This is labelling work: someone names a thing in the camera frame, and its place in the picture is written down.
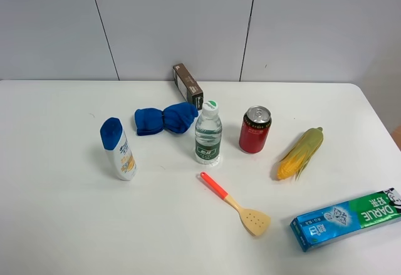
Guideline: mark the yellow toy corn cob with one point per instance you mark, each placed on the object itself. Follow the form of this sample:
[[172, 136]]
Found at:
[[296, 160]]

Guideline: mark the blue cloth bundle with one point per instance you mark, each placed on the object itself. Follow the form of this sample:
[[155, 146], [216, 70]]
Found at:
[[176, 118]]

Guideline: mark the red soda can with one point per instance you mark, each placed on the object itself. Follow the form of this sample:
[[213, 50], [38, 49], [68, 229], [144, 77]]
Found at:
[[255, 128]]

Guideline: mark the white blue shampoo bottle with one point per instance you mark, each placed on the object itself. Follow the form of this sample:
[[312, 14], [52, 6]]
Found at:
[[117, 149]]

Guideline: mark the blue green toothpaste box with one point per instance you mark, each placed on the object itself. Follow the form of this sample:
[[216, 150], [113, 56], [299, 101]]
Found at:
[[329, 224]]

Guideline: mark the brown cardboard box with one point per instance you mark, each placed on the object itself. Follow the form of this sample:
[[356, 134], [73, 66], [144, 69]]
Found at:
[[187, 85]]

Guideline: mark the clear water bottle green label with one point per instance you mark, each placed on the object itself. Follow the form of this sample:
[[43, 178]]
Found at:
[[208, 134]]

